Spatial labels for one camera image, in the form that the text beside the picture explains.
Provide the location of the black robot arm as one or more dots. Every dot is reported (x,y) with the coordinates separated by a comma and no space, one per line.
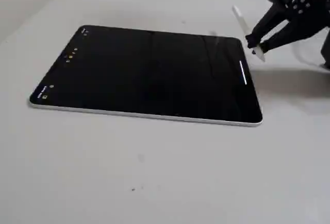
(326,54)

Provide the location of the black screen silver tablet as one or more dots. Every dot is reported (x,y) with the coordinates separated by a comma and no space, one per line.
(154,77)

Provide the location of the white stylus pencil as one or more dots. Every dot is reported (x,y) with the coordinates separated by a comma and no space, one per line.
(241,19)

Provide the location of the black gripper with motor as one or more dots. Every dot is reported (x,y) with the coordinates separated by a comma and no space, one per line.
(299,4)

